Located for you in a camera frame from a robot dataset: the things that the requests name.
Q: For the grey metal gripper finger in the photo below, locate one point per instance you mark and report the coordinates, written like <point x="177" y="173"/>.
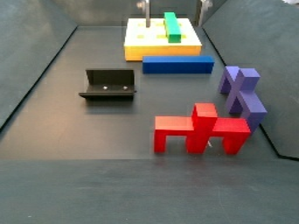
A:
<point x="145" y="6"/>
<point x="205" y="6"/>

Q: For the blue bar block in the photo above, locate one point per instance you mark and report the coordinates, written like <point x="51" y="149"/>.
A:
<point x="178" y="64"/>

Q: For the yellow slotted board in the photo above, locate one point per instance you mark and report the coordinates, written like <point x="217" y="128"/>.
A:
<point x="148" y="41"/>

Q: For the green bar block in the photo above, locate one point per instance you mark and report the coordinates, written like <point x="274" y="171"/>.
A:
<point x="173" y="28"/>

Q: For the purple cross block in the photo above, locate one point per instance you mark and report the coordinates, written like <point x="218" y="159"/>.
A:
<point x="238" y="84"/>

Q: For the red bridge block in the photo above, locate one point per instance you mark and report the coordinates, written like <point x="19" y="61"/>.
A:
<point x="198" y="128"/>

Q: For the black angle bracket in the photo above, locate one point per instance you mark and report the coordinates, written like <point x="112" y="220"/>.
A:
<point x="110" y="83"/>

